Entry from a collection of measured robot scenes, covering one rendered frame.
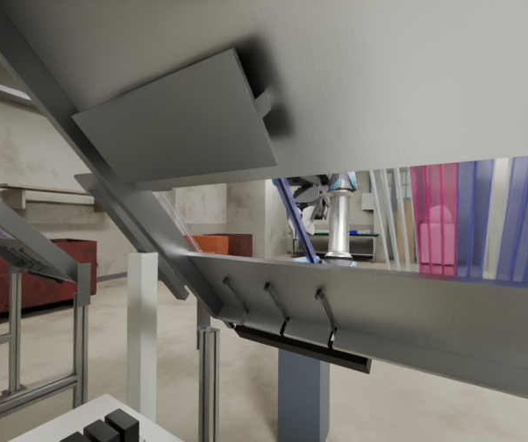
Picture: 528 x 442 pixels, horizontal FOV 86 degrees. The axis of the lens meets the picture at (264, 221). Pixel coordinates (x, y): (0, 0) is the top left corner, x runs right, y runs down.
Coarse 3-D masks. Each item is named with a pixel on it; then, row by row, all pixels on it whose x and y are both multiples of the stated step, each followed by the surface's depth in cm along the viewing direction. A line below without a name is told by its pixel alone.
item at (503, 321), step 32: (192, 256) 64; (224, 256) 59; (224, 288) 69; (256, 288) 62; (288, 288) 56; (320, 288) 51; (352, 288) 47; (384, 288) 44; (416, 288) 41; (448, 288) 38; (480, 288) 36; (512, 288) 34; (320, 320) 59; (352, 320) 54; (384, 320) 50; (416, 320) 46; (448, 320) 43; (480, 320) 40; (512, 320) 37; (480, 352) 45; (512, 352) 41
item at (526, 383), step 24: (240, 312) 71; (264, 312) 68; (288, 336) 62; (312, 336) 59; (336, 336) 57; (360, 336) 56; (384, 360) 51; (408, 360) 49; (432, 360) 48; (456, 360) 47; (480, 360) 46; (480, 384) 43; (504, 384) 42
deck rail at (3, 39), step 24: (0, 24) 38; (0, 48) 38; (24, 48) 40; (24, 72) 40; (48, 72) 42; (48, 96) 42; (72, 120) 45; (72, 144) 46; (96, 168) 48; (120, 192) 52; (144, 192) 56; (144, 216) 56; (168, 216) 60; (168, 240) 60; (168, 264) 62; (192, 264) 66; (192, 288) 66; (216, 312) 73
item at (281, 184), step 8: (280, 184) 40; (288, 184) 40; (280, 192) 41; (288, 192) 40; (288, 200) 41; (288, 208) 42; (296, 208) 43; (296, 216) 43; (296, 224) 44; (296, 232) 45; (304, 232) 45; (304, 240) 46; (304, 248) 47; (312, 248) 48; (312, 256) 48
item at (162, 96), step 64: (0, 0) 37; (64, 0) 33; (128, 0) 30; (192, 0) 27; (256, 0) 25; (320, 0) 23; (384, 0) 21; (448, 0) 20; (512, 0) 19; (64, 64) 40; (128, 64) 35; (192, 64) 27; (256, 64) 29; (320, 64) 26; (384, 64) 24; (448, 64) 22; (512, 64) 21; (128, 128) 38; (192, 128) 33; (256, 128) 29; (320, 128) 30; (384, 128) 28; (448, 128) 25; (512, 128) 23
